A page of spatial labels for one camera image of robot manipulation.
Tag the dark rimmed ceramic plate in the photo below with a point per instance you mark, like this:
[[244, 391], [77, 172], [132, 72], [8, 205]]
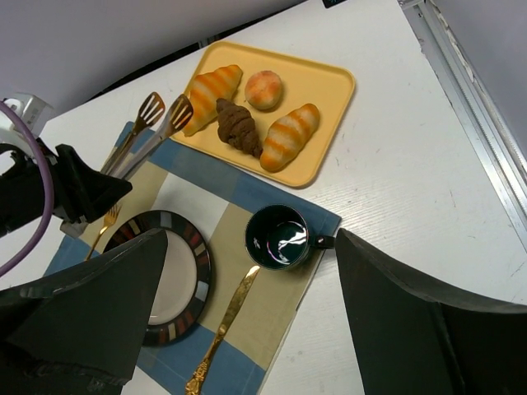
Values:
[[186, 278]]

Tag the steel serving tongs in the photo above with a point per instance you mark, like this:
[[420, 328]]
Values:
[[153, 125]]

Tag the aluminium table edge rail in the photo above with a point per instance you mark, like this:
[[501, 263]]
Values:
[[486, 129]]

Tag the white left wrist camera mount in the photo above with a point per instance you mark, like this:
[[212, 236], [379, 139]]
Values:
[[31, 109]]

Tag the striped bread roll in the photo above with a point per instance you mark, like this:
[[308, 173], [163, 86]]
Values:
[[287, 136], [205, 90]]

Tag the gold ornate knife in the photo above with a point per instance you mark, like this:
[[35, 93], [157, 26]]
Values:
[[195, 384]]

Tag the blue beige patchwork placemat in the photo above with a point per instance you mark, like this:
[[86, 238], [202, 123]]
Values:
[[219, 200]]

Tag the dark green mug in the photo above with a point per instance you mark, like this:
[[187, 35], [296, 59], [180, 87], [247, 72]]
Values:
[[278, 238]]

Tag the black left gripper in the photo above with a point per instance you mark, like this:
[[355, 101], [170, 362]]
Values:
[[81, 194]]

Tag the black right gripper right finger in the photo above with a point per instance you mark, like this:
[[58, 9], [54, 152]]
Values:
[[415, 334]]

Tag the gold ornate fork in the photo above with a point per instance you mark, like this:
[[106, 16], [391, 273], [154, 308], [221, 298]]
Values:
[[109, 220]]

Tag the yellow plastic tray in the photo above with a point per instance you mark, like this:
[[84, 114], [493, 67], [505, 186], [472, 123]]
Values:
[[266, 112]]

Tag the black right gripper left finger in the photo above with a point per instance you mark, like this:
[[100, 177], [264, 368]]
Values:
[[80, 330]]

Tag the small round bun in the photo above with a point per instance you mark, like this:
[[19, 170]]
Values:
[[264, 90]]

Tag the chocolate croissant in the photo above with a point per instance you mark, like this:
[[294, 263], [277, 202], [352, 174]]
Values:
[[237, 128]]

